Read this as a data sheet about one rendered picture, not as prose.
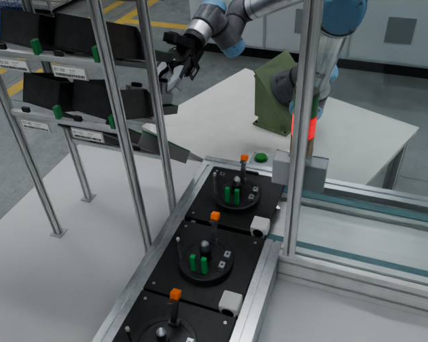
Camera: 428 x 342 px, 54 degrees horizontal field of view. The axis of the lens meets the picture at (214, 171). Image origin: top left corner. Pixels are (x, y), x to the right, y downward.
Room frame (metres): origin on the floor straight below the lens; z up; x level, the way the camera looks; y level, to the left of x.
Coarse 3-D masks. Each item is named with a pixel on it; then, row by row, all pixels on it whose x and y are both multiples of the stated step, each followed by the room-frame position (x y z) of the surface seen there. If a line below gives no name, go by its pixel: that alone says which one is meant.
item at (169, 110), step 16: (80, 80) 0.96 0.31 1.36; (96, 80) 1.00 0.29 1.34; (80, 96) 0.92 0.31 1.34; (96, 96) 0.89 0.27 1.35; (128, 96) 0.91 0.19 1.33; (144, 96) 0.95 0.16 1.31; (96, 112) 0.88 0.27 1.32; (128, 112) 0.90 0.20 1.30; (144, 112) 0.95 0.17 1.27; (176, 112) 1.06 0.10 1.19
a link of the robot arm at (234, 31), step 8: (232, 16) 1.36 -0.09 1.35; (232, 24) 1.33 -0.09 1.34; (240, 24) 1.35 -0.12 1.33; (224, 32) 1.28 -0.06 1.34; (232, 32) 1.30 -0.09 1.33; (240, 32) 1.33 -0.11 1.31; (216, 40) 1.29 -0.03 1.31; (224, 40) 1.28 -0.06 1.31; (232, 40) 1.29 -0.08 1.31; (240, 40) 1.31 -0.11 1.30; (224, 48) 1.29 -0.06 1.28; (232, 48) 1.29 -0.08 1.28; (240, 48) 1.30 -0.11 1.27; (232, 56) 1.29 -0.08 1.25
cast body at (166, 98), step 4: (160, 80) 1.08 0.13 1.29; (164, 80) 1.08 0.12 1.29; (160, 84) 1.06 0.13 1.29; (164, 84) 1.06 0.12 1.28; (160, 88) 1.05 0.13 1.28; (164, 88) 1.06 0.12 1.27; (164, 92) 1.06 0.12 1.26; (164, 96) 1.05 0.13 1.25; (168, 96) 1.07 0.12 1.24; (172, 96) 1.08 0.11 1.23; (164, 100) 1.05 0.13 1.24; (168, 100) 1.07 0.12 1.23; (172, 100) 1.08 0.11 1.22
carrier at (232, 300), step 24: (192, 240) 0.75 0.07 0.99; (216, 240) 0.73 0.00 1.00; (240, 240) 0.75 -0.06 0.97; (168, 264) 0.69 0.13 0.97; (192, 264) 0.65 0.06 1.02; (216, 264) 0.66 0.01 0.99; (240, 264) 0.67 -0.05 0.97; (144, 288) 0.62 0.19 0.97; (168, 288) 0.61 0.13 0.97; (192, 288) 0.61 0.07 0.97; (216, 288) 0.61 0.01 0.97; (240, 288) 0.60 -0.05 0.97
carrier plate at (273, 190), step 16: (208, 176) 1.03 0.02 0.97; (224, 176) 1.02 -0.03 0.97; (256, 176) 1.01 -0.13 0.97; (208, 192) 0.95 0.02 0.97; (272, 192) 0.94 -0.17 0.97; (192, 208) 0.89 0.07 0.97; (208, 208) 0.88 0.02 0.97; (256, 208) 0.87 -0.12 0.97; (272, 208) 0.87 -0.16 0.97; (208, 224) 0.83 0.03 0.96; (224, 224) 0.82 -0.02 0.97; (240, 224) 0.81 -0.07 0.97
